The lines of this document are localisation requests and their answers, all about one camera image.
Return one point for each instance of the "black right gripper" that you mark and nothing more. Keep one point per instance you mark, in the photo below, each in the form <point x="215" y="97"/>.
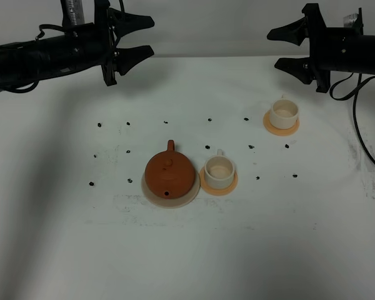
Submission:
<point x="326" y="52"/>

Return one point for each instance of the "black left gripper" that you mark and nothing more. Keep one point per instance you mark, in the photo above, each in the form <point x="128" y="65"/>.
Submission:
<point x="95" y="42"/>

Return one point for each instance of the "brown clay teapot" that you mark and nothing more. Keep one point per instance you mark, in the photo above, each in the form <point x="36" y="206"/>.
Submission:
<point x="169" y="174"/>

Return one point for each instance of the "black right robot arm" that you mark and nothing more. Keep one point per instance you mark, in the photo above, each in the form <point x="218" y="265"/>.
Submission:
<point x="361" y="55"/>

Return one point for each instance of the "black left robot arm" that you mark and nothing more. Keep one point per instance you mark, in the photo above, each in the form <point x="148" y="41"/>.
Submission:
<point x="73" y="47"/>

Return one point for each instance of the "beige round teapot saucer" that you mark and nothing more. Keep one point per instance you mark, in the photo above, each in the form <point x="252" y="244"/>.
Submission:
<point x="171" y="203"/>

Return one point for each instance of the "far white teacup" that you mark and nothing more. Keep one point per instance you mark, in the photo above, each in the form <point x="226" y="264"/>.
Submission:
<point x="284" y="113"/>

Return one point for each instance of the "white teacup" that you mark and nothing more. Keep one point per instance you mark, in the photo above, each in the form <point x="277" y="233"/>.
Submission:
<point x="219" y="171"/>
<point x="284" y="113"/>

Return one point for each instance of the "far orange coaster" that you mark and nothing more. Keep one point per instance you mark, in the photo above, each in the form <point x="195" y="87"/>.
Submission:
<point x="279" y="132"/>

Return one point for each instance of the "orange coaster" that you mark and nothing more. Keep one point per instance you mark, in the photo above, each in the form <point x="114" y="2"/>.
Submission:
<point x="279" y="132"/>
<point x="217" y="192"/>

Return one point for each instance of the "near white teacup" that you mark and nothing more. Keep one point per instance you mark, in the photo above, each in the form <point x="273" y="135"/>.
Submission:
<point x="219" y="171"/>

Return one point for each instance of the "near orange coaster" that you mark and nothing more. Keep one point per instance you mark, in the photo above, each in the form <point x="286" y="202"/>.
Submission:
<point x="217" y="192"/>

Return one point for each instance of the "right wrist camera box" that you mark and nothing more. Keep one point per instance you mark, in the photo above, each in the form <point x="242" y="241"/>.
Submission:
<point x="354" y="20"/>

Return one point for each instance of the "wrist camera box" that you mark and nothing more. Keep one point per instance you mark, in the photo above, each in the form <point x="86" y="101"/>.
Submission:
<point x="73" y="12"/>
<point x="354" y="20"/>

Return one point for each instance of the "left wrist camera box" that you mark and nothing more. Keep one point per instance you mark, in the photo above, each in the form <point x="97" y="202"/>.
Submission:
<point x="73" y="12"/>

